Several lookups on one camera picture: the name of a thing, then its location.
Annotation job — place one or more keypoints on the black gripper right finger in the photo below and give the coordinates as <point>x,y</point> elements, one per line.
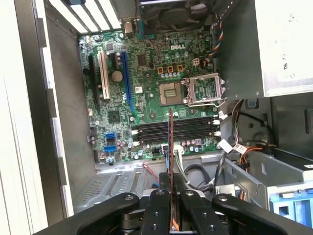
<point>195,213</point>

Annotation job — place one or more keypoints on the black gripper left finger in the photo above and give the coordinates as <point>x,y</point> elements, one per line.
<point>156,213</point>

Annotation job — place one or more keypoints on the black RAM slot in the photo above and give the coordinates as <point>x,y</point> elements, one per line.
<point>195,119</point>
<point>195,131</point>

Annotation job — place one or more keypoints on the RAM slot with white clips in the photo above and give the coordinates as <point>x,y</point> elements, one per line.
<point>195,125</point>

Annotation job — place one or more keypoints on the perforated metal disk bay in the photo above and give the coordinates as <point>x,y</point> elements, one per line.
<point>102,191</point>

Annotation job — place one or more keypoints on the black four-pin connector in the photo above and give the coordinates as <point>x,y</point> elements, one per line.
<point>155,150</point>

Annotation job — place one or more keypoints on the grey metal drive cage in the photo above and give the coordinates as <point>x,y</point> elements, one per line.
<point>254,181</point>

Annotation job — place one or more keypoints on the blue SATA port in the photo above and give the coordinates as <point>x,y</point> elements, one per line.
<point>111,136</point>
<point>110,149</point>

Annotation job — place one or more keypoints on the black square chipset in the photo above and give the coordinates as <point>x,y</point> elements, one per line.
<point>114,116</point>

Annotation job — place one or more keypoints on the CPU socket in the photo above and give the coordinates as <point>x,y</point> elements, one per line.
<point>171,94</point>

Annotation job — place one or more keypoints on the blue plastic tab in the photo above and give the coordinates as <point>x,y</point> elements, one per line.
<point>252,104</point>

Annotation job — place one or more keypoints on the black PC case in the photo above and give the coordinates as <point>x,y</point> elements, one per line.
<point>66,122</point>

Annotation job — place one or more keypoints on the green Dell motherboard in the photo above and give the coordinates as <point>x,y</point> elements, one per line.
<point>146,80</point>

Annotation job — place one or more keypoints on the metal socket cover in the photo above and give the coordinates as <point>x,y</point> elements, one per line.
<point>194,78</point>

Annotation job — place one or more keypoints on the blue expansion slot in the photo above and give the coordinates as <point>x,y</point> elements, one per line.
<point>127,80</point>

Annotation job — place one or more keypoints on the silver coin battery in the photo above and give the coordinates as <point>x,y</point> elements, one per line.
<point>117,76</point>

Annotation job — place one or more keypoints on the long black expansion slot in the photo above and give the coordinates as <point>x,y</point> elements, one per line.
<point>94,83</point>

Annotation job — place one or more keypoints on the white expansion slot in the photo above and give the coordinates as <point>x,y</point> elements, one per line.
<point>104,76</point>

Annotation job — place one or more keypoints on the short black expansion slot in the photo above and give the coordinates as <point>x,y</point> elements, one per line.
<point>116,61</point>

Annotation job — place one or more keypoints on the grey power supply unit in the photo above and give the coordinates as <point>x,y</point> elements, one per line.
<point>244,61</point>

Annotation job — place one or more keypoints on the black case fan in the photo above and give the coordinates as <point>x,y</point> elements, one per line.
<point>171,14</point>

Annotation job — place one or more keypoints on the blue plastic drive bracket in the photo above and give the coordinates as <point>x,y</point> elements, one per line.
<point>293,208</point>

